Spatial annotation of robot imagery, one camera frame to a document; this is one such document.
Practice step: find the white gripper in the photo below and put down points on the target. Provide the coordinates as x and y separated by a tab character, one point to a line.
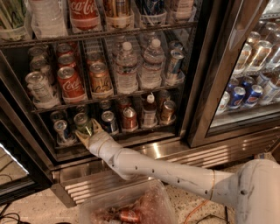
95	143

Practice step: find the green soda can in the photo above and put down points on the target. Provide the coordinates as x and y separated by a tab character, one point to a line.
83	124

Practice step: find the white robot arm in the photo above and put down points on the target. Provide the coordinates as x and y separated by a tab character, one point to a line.
253	192

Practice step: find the dark blue soda can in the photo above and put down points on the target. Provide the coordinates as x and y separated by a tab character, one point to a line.
108	122

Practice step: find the blue white can bottom left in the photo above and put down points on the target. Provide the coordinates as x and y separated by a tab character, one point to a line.
65	136

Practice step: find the red soda can bottom shelf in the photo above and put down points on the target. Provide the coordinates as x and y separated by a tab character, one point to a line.
129	119

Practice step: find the orange gold can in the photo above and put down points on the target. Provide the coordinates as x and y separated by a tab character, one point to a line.
101	85

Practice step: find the red Coca-Cola can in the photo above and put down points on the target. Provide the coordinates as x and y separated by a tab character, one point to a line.
71	85

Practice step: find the silver white can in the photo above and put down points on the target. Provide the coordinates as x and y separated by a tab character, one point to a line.
43	94

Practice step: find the bronze can bottom shelf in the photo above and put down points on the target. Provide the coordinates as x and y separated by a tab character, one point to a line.
167	114

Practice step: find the orange can in bin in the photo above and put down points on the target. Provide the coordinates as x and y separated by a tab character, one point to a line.
130	216

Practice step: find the slim blue silver can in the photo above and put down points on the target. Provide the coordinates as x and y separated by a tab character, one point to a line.
175	60

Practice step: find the Coca-Cola bottle top shelf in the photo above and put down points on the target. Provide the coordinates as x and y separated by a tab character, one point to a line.
84	15

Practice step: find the glass fridge door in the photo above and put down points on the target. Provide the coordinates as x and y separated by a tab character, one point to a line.
222	29

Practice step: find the blue Pepsi can left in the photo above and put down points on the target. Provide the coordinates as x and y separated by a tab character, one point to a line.
236	97

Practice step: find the blue pepsi can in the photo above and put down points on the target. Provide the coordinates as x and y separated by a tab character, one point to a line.
236	97
253	95

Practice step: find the blue Pepsi can right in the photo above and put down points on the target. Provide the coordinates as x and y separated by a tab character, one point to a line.
253	95

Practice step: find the juice bottle white cap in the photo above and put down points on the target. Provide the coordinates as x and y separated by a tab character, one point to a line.
149	111

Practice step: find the clear water bottle left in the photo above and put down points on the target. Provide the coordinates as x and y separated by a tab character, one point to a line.
126	65

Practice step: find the clear water bottle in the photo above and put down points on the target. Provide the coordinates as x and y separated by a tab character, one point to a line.
152	66
126	65

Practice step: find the clear plastic bin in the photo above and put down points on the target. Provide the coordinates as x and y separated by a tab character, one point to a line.
150	198

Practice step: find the clear water bottle right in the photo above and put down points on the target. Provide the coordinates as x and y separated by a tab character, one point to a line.
152	66

